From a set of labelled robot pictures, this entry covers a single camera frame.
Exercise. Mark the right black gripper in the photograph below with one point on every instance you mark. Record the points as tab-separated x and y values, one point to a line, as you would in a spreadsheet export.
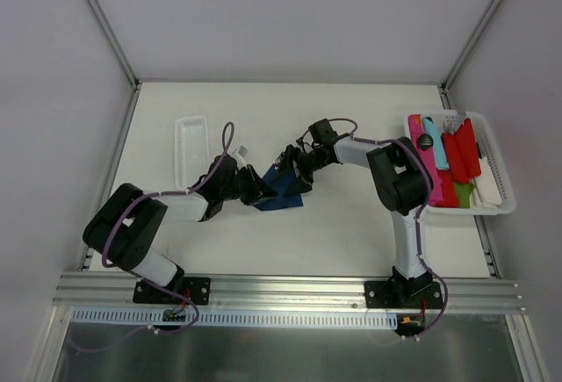
297	164

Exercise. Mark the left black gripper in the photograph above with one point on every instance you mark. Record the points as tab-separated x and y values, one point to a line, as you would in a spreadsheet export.
249	184

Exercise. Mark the blue paper napkin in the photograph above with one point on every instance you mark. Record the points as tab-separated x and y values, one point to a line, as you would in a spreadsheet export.
281	201

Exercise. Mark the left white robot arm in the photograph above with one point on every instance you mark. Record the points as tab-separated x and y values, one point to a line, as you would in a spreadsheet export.
124	229

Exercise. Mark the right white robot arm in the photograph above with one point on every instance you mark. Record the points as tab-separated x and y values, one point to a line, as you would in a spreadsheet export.
402	183

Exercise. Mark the pink rolled napkin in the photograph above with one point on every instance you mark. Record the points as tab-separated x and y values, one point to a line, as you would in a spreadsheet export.
424	144

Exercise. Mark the light blue rolled napkin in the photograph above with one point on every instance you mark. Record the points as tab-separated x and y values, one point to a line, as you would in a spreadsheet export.
438	149

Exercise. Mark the red rolled napkin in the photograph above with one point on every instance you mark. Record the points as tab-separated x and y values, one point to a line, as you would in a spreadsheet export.
468	148
455	173

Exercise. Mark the green napkin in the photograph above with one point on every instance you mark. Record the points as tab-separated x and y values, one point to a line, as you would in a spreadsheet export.
464	193

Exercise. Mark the white napkin stack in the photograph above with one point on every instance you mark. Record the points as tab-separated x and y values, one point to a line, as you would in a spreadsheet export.
485	193

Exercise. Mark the small white utensil tray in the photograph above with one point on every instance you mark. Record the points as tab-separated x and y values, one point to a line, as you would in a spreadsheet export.
192	154

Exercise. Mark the large white basket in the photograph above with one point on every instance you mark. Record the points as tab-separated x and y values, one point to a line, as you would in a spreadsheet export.
448	121

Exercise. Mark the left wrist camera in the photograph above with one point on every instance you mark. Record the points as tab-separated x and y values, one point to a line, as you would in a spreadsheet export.
240	151

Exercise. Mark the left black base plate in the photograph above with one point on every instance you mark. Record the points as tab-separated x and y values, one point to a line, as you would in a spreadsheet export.
196	289

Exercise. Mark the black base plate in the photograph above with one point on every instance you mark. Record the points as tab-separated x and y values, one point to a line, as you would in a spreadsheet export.
196	289
396	295

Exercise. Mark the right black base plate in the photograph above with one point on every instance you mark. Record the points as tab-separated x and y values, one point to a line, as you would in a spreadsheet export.
396	295

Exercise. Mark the white slotted cable duct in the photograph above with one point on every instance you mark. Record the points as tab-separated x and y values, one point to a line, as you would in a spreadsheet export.
235	318

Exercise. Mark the left aluminium frame post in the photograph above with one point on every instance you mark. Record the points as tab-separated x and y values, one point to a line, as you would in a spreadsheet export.
111	39

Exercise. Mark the aluminium frame post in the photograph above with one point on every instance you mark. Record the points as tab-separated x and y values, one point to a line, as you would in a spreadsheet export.
111	39
476	34

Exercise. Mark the aluminium mounting rail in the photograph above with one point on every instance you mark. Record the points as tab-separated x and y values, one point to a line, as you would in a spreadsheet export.
289	294

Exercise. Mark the right aluminium frame post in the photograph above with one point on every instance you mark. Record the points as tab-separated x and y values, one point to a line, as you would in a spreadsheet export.
476	34

